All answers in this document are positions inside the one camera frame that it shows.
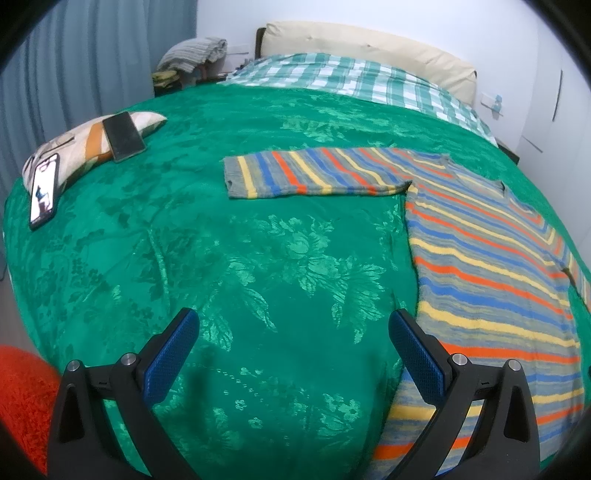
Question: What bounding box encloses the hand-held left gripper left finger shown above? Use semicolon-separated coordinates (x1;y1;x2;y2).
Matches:
47;307;200;480

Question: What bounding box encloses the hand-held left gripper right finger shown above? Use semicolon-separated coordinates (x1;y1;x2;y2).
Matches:
388;308;541;480

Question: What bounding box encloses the striped knit sweater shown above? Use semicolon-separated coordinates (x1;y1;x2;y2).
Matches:
223;147;591;478

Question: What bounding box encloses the green floral blanket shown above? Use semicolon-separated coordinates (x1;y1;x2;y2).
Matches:
2;80;591;480

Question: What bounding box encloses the orange shaggy rug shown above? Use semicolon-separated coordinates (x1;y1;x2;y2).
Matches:
0;345;63;476

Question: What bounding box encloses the lit screen smartphone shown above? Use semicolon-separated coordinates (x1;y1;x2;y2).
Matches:
28;153;61;230

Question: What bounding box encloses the dark screen smartphone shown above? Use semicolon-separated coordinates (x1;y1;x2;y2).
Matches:
102;111;147;164

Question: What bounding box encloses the cream patterned pillow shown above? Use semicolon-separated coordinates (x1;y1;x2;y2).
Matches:
22;111;168;197

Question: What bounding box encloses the dark bedside table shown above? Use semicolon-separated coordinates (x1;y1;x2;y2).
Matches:
154;60;232;95

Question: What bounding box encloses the green checkered bed sheet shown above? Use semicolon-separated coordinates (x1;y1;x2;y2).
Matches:
222;52;499;147

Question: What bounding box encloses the white wardrobe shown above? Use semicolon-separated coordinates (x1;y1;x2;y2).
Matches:
515;18;591;195

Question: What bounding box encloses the blue curtain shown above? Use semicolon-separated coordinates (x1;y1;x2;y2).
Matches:
0;0;199;176

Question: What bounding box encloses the grey striped cloth pile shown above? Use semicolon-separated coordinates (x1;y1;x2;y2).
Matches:
159;38;228;73

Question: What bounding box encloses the cream padded headboard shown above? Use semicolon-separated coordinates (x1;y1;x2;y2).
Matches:
256;21;478;104

